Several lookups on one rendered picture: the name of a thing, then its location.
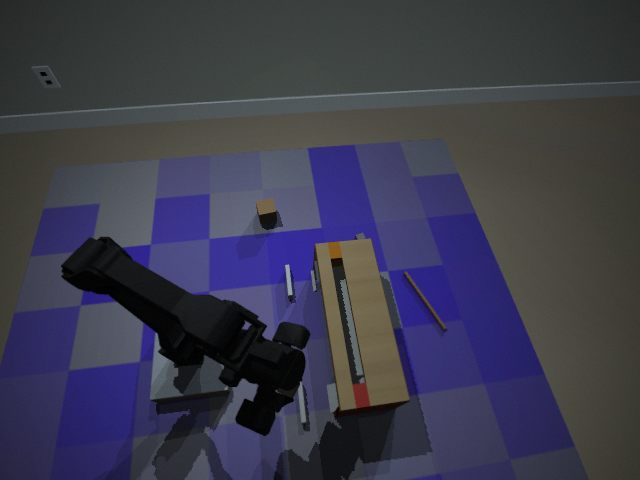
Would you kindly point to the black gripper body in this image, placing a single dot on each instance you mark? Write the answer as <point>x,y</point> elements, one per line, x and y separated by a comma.
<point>258,415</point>

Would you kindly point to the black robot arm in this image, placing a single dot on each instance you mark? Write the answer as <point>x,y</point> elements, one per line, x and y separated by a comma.
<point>188,326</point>

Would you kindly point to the brown wooden stick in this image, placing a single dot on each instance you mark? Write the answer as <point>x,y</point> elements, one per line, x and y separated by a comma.
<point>425,301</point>

